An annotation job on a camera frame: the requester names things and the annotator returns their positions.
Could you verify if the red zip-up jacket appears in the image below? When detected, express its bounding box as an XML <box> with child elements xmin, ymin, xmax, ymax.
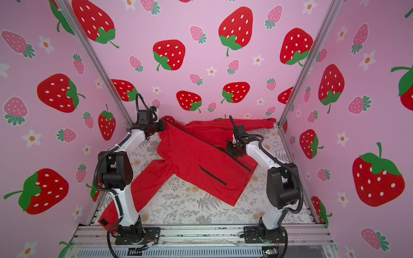
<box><xmin>98</xmin><ymin>115</ymin><xmax>277</xmax><ymax>230</ymax></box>

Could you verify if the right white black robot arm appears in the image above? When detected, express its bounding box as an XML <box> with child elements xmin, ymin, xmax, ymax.
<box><xmin>226</xmin><ymin>116</ymin><xmax>304</xmax><ymax>258</ymax></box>

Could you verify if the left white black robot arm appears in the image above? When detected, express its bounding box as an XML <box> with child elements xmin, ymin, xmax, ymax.
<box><xmin>93</xmin><ymin>93</ymin><xmax>166</xmax><ymax>258</ymax></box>

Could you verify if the floral patterned table mat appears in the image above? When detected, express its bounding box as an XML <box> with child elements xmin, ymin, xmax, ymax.
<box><xmin>93</xmin><ymin>124</ymin><xmax>314</xmax><ymax>225</ymax></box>

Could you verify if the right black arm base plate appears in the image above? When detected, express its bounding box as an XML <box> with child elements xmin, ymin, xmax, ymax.
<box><xmin>239</xmin><ymin>226</ymin><xmax>288</xmax><ymax>244</ymax></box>

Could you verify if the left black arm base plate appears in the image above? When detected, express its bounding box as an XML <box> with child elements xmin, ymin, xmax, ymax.
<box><xmin>115</xmin><ymin>226</ymin><xmax>161</xmax><ymax>245</ymax></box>

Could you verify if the aluminium front rail frame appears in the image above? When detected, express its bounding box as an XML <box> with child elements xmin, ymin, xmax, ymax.
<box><xmin>62</xmin><ymin>224</ymin><xmax>340</xmax><ymax>258</ymax></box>

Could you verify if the left aluminium corner post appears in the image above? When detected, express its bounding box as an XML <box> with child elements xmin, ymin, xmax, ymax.
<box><xmin>56</xmin><ymin>0</ymin><xmax>133</xmax><ymax>126</ymax></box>

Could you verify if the aluminium corner post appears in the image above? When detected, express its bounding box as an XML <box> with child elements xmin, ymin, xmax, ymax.
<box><xmin>278</xmin><ymin>0</ymin><xmax>344</xmax><ymax>126</ymax></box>
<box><xmin>56</xmin><ymin>0</ymin><xmax>133</xmax><ymax>126</ymax></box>

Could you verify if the right aluminium corner post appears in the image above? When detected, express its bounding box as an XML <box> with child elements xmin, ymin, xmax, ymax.
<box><xmin>278</xmin><ymin>0</ymin><xmax>344</xmax><ymax>126</ymax></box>

